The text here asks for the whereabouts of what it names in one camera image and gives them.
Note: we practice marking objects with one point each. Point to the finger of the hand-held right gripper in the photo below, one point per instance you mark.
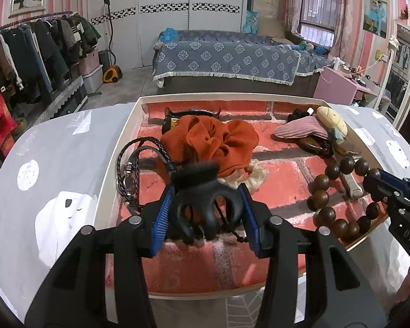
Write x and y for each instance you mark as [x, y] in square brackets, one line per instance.
[394, 182]
[379, 191]

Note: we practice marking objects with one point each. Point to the beige tray with brick lining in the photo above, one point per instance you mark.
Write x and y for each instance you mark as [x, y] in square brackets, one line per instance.
[287, 174]

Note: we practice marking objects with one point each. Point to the garment steamer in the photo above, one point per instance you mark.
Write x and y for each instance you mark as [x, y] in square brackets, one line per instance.
[111, 71]

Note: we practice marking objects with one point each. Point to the window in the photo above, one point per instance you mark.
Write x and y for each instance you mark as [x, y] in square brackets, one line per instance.
[317, 13]

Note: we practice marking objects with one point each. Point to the pink desk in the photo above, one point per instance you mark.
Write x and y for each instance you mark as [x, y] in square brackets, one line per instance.
[338, 87]

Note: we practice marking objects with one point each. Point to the black hair claw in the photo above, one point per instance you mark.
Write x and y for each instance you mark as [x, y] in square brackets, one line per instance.
[205, 198]

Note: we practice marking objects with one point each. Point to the wall poster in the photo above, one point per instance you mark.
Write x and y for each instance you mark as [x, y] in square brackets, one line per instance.
[375, 13]

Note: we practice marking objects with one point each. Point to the orange scrunchie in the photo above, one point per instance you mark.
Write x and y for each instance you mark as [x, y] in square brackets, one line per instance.
[211, 143]

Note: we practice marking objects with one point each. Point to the cream scrunchie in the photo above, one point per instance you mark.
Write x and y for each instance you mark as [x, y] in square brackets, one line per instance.
[256, 176]

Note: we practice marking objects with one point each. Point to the white framed mirror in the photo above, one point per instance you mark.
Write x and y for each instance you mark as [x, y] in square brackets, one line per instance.
[405, 75]

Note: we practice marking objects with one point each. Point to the black scrunchie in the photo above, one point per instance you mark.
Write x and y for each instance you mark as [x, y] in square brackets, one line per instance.
[299, 114]

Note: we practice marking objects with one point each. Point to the plastic storage box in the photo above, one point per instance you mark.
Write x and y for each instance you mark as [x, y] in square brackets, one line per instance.
[90, 71]

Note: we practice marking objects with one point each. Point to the bed with blue patterned cover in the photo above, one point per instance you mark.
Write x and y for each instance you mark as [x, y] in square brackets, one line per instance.
[232, 58]

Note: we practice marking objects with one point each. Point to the pink curtain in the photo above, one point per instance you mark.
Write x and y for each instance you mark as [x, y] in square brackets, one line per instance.
[293, 3]

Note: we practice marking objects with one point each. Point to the clothes rack with hanging clothes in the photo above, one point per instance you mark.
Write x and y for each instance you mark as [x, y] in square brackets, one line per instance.
[37, 54]

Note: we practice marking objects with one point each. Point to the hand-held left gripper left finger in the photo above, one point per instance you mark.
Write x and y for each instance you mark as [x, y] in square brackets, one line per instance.
[162, 220]

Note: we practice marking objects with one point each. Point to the white wardrobe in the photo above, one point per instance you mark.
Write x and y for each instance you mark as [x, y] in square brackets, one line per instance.
[177, 0]

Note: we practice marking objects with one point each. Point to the plush ice cream hair clip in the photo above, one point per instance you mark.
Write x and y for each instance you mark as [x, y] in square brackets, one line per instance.
[300, 129]

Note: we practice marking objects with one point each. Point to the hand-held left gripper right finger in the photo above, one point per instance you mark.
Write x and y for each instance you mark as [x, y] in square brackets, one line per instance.
[250, 220]

